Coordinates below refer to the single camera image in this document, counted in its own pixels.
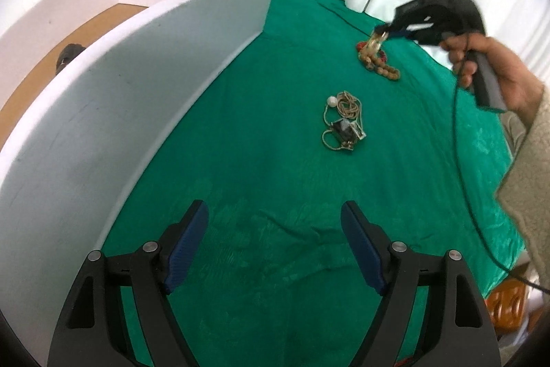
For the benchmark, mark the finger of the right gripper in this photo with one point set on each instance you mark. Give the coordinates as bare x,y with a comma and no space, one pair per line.
402,22
401,34

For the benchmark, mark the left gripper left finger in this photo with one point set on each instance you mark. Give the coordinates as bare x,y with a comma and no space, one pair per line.
92,329

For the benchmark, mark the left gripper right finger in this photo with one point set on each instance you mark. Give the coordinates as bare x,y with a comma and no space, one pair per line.
456,328

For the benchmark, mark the beige fleece sleeve forearm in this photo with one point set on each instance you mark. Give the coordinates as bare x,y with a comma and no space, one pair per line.
524,190

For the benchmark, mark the person right hand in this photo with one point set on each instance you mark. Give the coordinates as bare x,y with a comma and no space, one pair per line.
522,91

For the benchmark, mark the green velvet cloth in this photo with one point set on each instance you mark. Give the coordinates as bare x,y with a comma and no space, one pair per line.
291,130

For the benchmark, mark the white cardboard box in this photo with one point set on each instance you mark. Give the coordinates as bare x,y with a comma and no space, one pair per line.
75,155

